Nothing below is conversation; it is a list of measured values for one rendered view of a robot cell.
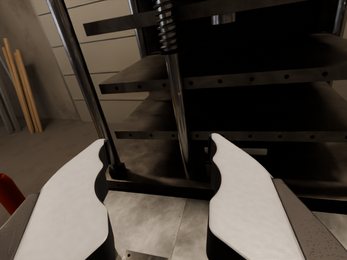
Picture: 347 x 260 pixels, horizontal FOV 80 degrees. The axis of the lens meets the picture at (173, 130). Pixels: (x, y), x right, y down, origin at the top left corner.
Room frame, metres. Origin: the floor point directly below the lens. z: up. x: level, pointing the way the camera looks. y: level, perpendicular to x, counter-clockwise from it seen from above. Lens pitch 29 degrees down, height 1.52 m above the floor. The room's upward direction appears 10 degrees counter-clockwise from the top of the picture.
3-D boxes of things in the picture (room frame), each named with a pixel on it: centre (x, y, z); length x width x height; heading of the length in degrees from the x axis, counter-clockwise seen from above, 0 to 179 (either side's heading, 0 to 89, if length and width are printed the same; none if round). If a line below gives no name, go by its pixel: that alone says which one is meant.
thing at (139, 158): (1.08, -0.32, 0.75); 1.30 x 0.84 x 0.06; 70
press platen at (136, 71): (1.13, -0.34, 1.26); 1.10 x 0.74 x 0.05; 70
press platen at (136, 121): (1.13, -0.34, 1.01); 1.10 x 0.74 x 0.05; 70
